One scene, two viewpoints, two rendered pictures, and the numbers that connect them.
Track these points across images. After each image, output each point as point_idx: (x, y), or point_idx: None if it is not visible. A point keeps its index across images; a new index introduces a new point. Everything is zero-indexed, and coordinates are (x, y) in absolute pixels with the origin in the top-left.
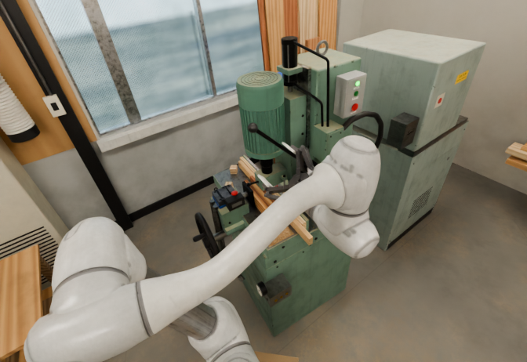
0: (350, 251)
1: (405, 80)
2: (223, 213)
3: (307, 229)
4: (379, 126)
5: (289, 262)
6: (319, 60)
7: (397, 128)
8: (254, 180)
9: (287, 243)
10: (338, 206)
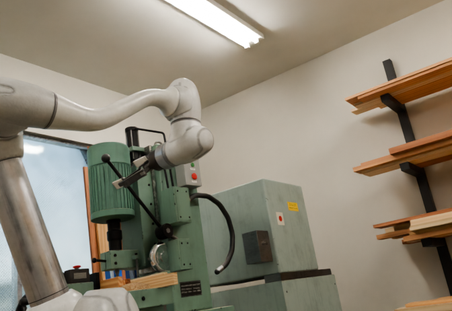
0: (193, 136)
1: (244, 205)
2: None
3: (171, 286)
4: (227, 219)
5: None
6: None
7: (249, 239)
8: None
9: (148, 295)
10: (177, 101)
